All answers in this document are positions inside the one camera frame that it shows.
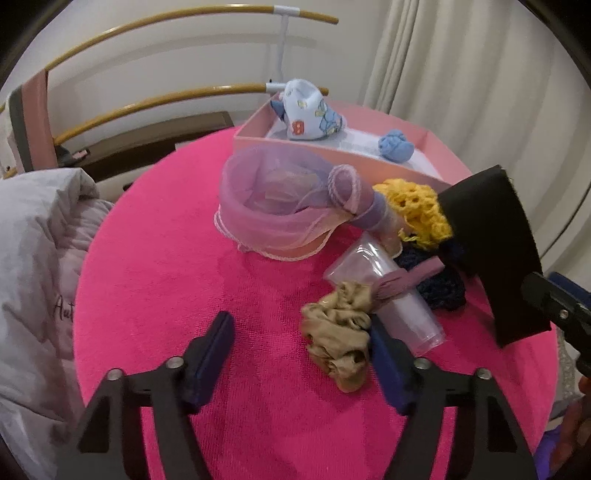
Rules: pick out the white curtain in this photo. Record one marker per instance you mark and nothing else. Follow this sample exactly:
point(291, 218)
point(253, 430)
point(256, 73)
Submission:
point(461, 69)

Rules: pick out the short wooden barre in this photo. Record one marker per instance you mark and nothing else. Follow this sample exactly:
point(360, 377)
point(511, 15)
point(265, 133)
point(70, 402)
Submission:
point(231, 87)

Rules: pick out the dark low bench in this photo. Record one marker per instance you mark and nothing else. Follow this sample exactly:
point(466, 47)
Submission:
point(161, 138)

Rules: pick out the long wooden barre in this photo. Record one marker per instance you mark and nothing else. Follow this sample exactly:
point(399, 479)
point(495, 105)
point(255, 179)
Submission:
point(318, 15)

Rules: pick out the grey hanging cloth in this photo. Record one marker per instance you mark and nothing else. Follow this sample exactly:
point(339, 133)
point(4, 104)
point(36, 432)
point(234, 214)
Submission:
point(18, 129)

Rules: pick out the beige scrunchie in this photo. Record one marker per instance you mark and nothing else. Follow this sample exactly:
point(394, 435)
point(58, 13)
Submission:
point(332, 332)

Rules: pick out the pink hanging towel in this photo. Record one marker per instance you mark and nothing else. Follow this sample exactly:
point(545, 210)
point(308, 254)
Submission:
point(39, 120)

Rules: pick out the yellow crochet piece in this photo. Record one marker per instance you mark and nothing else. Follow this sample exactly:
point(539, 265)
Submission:
point(415, 203)

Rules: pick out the pink box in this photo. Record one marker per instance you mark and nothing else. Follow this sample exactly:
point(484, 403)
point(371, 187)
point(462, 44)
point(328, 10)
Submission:
point(323, 147)

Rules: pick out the white barre stand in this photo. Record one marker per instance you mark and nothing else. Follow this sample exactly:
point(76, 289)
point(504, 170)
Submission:
point(282, 46)

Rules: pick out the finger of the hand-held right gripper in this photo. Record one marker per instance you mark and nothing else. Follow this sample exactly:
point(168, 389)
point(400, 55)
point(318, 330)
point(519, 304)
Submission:
point(554, 307)
point(570, 284)

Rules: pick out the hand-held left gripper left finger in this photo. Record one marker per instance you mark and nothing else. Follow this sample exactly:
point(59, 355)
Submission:
point(212, 355)

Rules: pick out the blue crochet piece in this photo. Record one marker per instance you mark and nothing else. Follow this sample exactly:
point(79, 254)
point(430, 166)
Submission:
point(438, 290)

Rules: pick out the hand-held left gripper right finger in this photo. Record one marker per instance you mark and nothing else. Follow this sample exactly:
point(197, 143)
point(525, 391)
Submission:
point(388, 369)

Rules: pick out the pale grey duvet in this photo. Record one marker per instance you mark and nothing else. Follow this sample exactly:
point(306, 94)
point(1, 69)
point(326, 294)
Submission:
point(37, 277)

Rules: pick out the clear plastic swab packet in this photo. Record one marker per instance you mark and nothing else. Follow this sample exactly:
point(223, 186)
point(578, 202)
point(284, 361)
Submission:
point(406, 318)

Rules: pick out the pastel organza scrunchie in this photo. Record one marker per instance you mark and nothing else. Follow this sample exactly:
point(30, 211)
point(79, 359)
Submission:
point(272, 217)

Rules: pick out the light blue rolled sock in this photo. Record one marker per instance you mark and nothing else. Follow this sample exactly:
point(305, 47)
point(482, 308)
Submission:
point(396, 145)

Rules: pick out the white printed sock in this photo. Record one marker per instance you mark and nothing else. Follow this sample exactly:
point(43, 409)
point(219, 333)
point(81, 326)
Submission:
point(304, 110)

